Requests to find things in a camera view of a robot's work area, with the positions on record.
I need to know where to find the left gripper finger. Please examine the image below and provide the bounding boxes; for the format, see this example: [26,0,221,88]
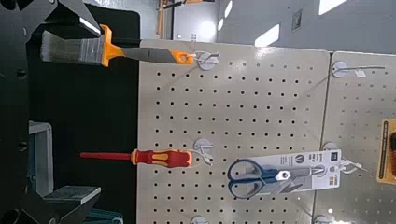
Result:
[21,0,102,40]
[18,186,102,224]

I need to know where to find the orange grey paint brush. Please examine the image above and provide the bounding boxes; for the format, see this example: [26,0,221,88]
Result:
[40,23,196,68]

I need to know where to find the red yellow screwdriver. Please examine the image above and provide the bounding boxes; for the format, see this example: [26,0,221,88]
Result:
[79,148,193,169]

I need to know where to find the beige pegboard panel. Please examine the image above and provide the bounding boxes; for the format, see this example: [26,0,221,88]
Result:
[312,50,396,224]
[136,39,331,224]

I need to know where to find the blue scissors on card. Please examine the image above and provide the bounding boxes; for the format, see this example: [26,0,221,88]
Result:
[227,149,343,200]

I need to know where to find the orange carded brush package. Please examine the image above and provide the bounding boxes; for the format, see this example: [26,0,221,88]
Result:
[375,118,396,186]

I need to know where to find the blue grey crate with handle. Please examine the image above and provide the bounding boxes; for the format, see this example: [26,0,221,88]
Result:
[27,120,124,224]

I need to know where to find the grey wall plate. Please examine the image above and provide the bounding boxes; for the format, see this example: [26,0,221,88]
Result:
[291,8,303,32]

